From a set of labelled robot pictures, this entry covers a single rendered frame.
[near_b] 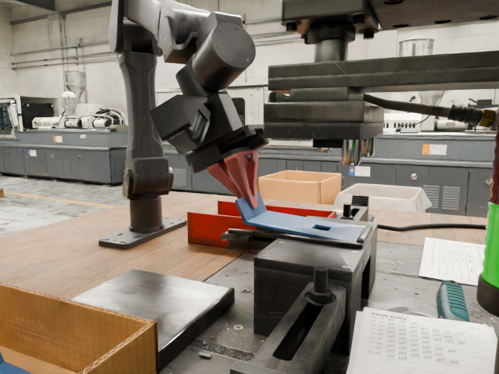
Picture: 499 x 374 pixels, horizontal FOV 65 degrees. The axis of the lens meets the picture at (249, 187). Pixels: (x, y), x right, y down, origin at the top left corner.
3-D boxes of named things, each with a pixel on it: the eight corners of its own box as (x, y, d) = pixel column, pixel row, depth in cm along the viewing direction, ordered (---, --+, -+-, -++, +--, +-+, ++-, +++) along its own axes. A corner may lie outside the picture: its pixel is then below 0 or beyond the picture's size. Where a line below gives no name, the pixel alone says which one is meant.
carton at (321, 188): (281, 233, 352) (282, 169, 342) (341, 241, 326) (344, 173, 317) (250, 251, 300) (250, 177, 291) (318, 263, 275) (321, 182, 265)
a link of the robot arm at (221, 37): (272, 70, 46) (253, -19, 48) (207, 64, 42) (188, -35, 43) (229, 109, 56) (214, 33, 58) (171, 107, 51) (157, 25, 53)
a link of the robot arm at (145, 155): (171, 191, 75) (157, 17, 72) (136, 194, 71) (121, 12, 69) (160, 190, 80) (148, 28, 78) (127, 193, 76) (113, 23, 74)
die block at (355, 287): (306, 269, 59) (307, 222, 58) (374, 280, 55) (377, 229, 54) (252, 333, 41) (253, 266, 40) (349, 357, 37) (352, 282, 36)
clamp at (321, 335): (310, 350, 38) (312, 253, 37) (344, 359, 37) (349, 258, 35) (245, 473, 25) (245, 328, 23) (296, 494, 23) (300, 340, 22)
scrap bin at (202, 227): (218, 227, 83) (218, 199, 82) (335, 242, 73) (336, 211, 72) (187, 243, 73) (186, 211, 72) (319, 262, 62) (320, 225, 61)
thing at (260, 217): (255, 211, 56) (256, 190, 55) (364, 231, 50) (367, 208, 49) (232, 222, 49) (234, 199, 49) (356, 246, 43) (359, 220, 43)
